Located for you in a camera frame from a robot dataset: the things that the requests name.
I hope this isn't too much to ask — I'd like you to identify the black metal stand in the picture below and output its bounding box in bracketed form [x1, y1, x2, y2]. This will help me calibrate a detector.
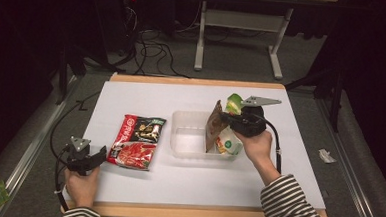
[55, 40, 89, 108]
[281, 66, 346, 134]

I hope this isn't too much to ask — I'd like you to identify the clear plastic container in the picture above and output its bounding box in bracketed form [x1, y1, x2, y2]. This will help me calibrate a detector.
[168, 108, 246, 163]

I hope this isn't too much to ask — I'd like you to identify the person's right hand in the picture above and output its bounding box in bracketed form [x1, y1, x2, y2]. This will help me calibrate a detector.
[232, 128, 275, 168]

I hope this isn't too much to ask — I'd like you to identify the white desk frame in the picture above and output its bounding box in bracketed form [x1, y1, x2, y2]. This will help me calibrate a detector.
[193, 0, 295, 82]

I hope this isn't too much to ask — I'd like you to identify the white table mat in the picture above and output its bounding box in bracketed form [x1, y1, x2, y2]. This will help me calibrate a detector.
[61, 78, 332, 216]

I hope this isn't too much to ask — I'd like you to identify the green and white food packet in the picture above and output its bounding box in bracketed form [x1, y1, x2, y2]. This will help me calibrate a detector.
[214, 92, 247, 157]

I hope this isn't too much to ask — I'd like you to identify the black floor cable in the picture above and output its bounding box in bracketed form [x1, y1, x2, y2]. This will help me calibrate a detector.
[116, 24, 193, 79]

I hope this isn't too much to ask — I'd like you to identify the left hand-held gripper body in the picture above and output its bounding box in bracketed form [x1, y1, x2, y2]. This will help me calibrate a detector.
[64, 135, 95, 177]

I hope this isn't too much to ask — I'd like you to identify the wooden table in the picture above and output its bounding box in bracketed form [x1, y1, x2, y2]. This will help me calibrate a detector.
[59, 70, 335, 217]

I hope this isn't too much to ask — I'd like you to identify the right hand-held gripper cable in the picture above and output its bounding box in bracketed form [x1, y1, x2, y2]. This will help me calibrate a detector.
[250, 113, 286, 176]

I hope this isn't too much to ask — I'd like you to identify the left hand-held gripper cable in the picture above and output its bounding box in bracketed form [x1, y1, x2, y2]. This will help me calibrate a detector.
[45, 87, 102, 216]

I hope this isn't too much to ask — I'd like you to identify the person's left hand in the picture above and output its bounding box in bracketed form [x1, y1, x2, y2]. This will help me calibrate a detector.
[63, 164, 102, 210]

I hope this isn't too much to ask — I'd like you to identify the gold foil packet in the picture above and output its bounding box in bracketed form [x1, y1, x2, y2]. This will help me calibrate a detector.
[204, 98, 231, 155]

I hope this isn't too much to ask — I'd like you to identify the crumpled white paper scrap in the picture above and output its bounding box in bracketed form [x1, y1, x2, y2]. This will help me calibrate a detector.
[317, 147, 339, 165]

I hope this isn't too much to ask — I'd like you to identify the metal floor rail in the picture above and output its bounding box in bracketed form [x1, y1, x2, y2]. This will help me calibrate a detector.
[308, 97, 386, 217]
[0, 70, 81, 217]

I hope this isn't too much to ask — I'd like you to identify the red and black food packet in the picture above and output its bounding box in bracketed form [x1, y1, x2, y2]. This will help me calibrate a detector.
[106, 113, 168, 172]

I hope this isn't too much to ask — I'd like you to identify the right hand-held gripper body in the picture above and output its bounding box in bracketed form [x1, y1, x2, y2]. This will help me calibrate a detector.
[228, 93, 283, 140]

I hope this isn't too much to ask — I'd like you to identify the hand-held gripper cable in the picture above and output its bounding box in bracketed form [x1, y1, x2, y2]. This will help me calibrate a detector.
[250, 113, 286, 176]
[45, 87, 102, 216]

